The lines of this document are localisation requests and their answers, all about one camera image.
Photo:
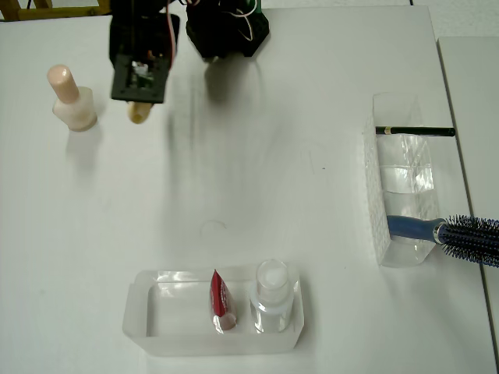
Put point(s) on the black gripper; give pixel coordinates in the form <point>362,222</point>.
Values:
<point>137,113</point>

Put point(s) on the makeup brush with gold ferrule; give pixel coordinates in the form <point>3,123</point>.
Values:
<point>138,115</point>

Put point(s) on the pink bottle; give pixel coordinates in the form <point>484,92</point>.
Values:
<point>74,109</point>

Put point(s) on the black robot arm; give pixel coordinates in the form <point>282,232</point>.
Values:
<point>226,35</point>

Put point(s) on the clear bottle with clear cap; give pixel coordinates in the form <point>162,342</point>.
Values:
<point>271,288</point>

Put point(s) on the blue round hair brush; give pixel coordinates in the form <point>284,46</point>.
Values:
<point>413,228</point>

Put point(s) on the red hand cream tube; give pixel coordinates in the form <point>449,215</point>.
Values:
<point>220,296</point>

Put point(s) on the clear acrylic organizer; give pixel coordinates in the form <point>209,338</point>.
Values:
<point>372,202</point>

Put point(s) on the dark blue eyeliner pencil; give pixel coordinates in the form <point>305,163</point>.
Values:
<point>421,131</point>

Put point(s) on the translucent plastic bin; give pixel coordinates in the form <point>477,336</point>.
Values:
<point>214,344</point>

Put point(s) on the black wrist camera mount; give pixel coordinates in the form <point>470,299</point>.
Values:
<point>121,87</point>

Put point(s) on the wooden furniture frame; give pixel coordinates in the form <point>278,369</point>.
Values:
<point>58,13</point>

